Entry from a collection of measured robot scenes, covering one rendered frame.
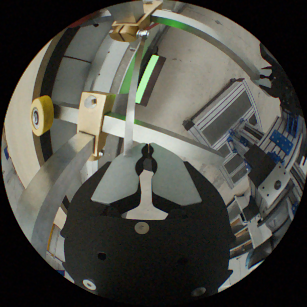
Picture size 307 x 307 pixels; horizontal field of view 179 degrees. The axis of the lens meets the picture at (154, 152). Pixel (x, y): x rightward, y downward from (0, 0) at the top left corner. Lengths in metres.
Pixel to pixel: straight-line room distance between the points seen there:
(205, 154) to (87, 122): 0.22
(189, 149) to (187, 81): 0.92
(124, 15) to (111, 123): 0.20
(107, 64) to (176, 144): 0.39
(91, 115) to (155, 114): 0.89
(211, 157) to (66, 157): 0.25
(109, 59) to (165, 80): 0.68
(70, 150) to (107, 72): 0.35
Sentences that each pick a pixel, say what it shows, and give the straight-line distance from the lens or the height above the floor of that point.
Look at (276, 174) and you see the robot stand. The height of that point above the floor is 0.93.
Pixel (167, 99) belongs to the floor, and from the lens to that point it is 1.04.
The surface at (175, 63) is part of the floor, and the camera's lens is 1.09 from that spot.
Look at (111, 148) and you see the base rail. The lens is 0.40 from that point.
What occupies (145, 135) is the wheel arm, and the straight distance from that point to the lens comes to 0.18.
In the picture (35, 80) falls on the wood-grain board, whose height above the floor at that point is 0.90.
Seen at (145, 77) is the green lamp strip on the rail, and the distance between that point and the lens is 0.33.
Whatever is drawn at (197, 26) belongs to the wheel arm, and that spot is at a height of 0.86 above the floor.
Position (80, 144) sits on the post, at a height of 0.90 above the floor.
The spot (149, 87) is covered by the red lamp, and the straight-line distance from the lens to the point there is 0.32.
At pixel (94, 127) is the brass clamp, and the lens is 0.19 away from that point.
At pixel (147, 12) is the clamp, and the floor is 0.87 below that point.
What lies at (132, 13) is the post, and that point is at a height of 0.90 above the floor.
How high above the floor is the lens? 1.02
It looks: 59 degrees down
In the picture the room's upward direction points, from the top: 178 degrees clockwise
